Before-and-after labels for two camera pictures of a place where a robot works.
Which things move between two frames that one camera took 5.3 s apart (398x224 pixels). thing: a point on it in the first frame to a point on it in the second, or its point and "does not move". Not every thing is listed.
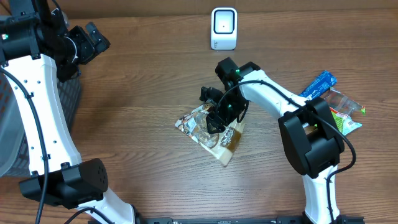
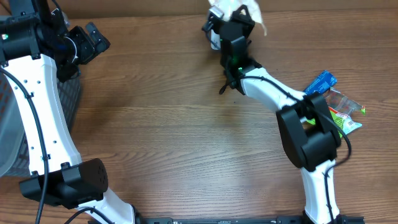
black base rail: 234,219 does not move
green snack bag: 341,106 does not move
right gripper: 227,117 to 247,22
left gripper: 89,46 does not move
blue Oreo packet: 319,86 does not move
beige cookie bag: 222,145 to 229,7
